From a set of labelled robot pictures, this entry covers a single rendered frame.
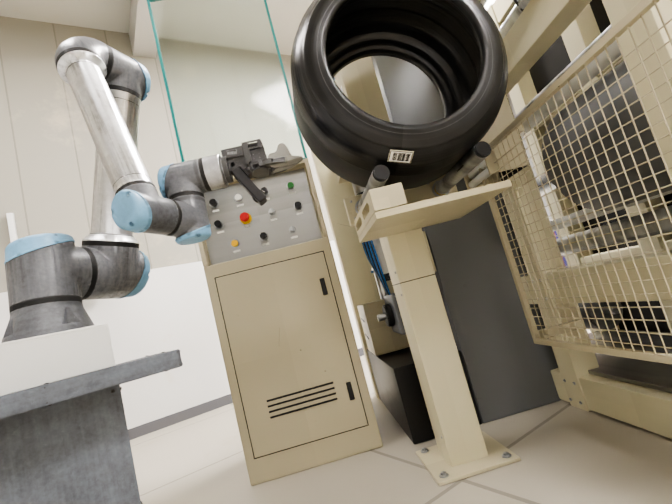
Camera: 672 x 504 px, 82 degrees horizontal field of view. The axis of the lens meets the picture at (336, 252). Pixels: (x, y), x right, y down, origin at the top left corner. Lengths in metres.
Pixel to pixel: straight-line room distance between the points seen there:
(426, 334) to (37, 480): 1.07
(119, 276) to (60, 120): 3.03
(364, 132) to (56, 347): 0.87
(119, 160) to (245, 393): 1.05
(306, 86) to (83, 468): 1.02
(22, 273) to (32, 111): 3.13
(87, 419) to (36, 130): 3.31
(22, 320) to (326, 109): 0.88
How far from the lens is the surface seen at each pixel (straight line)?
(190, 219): 1.03
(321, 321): 1.66
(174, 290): 3.71
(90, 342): 1.08
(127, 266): 1.29
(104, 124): 1.13
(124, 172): 1.03
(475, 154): 1.12
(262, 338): 1.68
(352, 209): 1.34
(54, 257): 1.20
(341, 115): 1.02
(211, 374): 3.72
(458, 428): 1.45
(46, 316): 1.15
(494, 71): 1.19
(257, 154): 1.09
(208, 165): 1.08
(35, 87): 4.36
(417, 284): 1.36
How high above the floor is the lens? 0.61
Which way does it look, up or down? 7 degrees up
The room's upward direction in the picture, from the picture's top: 15 degrees counter-clockwise
